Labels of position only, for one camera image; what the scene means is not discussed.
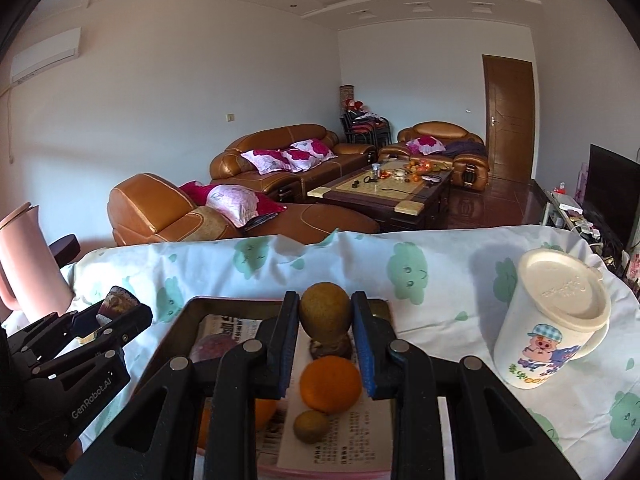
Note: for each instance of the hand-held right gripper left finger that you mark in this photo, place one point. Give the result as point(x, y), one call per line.
point(289, 360)

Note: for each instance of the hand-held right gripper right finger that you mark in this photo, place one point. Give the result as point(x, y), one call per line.
point(364, 360)

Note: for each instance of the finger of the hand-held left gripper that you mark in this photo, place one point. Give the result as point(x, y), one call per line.
point(45, 332)
point(120, 332)

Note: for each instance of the small cake slice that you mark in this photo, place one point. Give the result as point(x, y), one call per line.
point(117, 302)

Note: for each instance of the dark brown pastry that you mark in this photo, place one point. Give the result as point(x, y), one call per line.
point(330, 349)

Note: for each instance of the orange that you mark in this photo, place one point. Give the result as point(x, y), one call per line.
point(265, 412)
point(330, 385)

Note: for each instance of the small brown kiwi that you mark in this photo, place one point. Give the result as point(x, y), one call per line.
point(325, 310)
point(310, 426)

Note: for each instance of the pink electric kettle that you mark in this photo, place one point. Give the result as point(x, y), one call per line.
point(30, 260)

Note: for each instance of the dark brown stool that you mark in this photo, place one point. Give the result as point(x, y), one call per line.
point(65, 252)

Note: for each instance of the cloud printed white tablecloth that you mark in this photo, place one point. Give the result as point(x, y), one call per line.
point(440, 300)

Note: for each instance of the brown leather chaise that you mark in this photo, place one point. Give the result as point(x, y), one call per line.
point(145, 205)

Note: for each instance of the red cloth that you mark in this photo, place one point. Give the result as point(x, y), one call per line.
point(195, 192)

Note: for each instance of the light pink floral pillow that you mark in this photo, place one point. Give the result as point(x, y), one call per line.
point(240, 205)

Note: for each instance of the wooden coffee table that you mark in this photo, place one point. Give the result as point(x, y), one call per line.
point(380, 192)

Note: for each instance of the white cartoon mug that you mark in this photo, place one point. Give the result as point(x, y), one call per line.
point(540, 340)

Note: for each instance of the brown leather sofa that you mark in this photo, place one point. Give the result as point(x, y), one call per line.
point(270, 137)

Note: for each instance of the stacked dark chairs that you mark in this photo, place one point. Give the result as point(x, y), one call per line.
point(365, 130)

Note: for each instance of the purple blanket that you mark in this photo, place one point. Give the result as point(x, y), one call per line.
point(465, 149)

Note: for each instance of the brown leather armchair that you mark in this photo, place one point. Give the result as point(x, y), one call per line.
point(435, 129)

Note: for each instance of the white television stand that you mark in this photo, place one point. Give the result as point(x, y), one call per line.
point(565, 207)

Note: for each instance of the tall woven vase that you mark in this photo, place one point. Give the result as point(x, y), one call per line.
point(347, 95)

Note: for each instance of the white air conditioner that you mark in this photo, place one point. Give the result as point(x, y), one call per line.
point(45, 55)

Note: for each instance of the brown wooden door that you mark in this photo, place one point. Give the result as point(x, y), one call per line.
point(507, 120)

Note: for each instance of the black television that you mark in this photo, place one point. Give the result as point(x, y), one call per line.
point(610, 190)

